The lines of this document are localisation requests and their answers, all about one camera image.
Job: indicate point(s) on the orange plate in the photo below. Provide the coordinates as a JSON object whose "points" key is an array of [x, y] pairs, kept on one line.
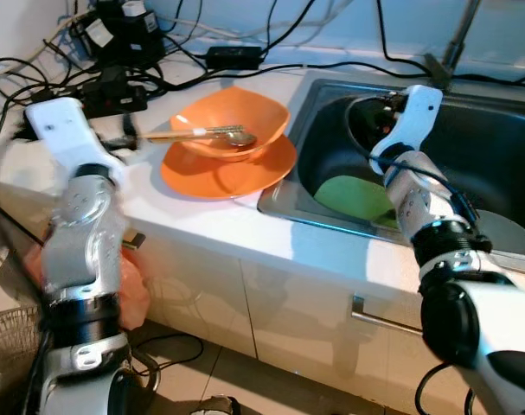
{"points": [[219, 177]]}

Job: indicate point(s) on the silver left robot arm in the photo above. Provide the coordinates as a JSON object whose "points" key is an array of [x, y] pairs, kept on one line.
{"points": [[80, 242]]}

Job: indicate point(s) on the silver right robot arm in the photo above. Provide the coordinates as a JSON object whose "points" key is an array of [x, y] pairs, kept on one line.
{"points": [[470, 303]]}

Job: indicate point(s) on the white kitchen cabinet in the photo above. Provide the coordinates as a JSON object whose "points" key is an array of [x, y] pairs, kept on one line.
{"points": [[288, 303]]}

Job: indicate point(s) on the black power strip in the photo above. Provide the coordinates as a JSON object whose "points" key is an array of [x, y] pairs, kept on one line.
{"points": [[115, 97]]}

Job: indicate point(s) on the dark faucet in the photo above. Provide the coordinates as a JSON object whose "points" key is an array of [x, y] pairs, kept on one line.
{"points": [[457, 43]]}

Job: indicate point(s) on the green plate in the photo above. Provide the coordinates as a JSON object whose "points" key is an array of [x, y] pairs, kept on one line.
{"points": [[353, 199]]}

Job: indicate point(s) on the black charger with white label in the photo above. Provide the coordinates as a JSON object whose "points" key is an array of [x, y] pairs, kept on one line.
{"points": [[128, 39]]}

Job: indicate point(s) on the metal spoon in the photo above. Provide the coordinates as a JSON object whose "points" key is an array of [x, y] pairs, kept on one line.
{"points": [[240, 138]]}

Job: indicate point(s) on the orange bowl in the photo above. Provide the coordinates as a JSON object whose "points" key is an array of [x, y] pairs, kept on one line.
{"points": [[236, 108]]}

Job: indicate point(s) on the stainless steel sink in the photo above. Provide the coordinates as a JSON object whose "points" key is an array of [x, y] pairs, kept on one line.
{"points": [[284, 186]]}

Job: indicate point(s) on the black power adapter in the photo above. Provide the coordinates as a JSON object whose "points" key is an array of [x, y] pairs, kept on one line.
{"points": [[234, 58]]}

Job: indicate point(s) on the orange plastic bag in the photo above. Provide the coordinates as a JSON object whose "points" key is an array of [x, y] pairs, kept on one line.
{"points": [[134, 290]]}

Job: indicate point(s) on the grey plate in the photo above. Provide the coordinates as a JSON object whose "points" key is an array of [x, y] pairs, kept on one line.
{"points": [[508, 235]]}

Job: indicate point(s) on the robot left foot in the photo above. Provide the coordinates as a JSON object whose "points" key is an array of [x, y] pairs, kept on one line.
{"points": [[214, 406]]}

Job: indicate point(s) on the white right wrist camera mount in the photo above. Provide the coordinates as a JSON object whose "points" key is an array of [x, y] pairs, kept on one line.
{"points": [[418, 117]]}

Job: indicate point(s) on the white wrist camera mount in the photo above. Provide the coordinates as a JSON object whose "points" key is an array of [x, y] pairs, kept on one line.
{"points": [[418, 117], [67, 134]]}

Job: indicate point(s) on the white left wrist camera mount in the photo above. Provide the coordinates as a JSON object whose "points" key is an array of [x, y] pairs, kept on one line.
{"points": [[67, 134]]}

